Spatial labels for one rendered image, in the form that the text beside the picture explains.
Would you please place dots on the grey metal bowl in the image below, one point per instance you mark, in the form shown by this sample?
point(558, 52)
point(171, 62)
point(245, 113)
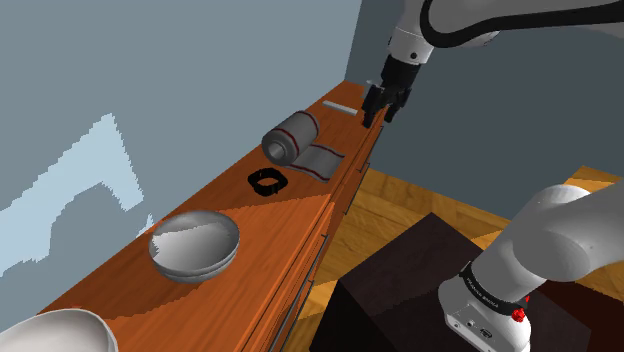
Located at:
point(195, 246)

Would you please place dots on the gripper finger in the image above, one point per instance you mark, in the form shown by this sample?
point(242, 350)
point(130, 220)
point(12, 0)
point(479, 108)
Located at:
point(397, 101)
point(370, 105)

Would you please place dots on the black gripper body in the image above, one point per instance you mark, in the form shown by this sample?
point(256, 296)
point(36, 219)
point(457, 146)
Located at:
point(398, 72)

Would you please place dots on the orange wooden chest of drawers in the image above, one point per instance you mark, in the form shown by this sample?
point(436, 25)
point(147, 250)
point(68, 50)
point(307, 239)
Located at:
point(253, 244)

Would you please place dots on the dark robot stand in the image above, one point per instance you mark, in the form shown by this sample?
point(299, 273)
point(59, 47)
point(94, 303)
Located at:
point(400, 287)

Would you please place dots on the grey red-striped paper towel roll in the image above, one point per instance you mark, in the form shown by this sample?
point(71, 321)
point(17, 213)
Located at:
point(292, 136)

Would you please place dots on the flat grey bar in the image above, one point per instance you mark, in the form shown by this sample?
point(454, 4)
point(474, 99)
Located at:
point(340, 108)

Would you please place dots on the white bowl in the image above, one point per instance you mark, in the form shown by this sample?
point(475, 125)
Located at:
point(53, 334)

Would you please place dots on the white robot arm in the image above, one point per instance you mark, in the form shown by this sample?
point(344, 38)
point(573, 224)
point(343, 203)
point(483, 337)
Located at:
point(551, 239)

